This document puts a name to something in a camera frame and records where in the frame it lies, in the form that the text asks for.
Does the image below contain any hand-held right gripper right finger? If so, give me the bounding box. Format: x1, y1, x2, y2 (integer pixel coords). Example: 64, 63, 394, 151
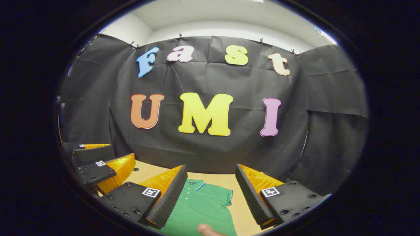
235, 164, 332, 230

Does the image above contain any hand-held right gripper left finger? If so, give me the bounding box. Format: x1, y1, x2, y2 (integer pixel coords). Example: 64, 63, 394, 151
99, 164, 188, 230

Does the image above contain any green polo T-shirt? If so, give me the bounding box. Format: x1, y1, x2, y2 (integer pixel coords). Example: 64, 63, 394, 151
157, 179, 238, 236

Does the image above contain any black backdrop cloth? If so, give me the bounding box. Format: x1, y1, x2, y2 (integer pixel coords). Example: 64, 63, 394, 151
61, 34, 368, 197

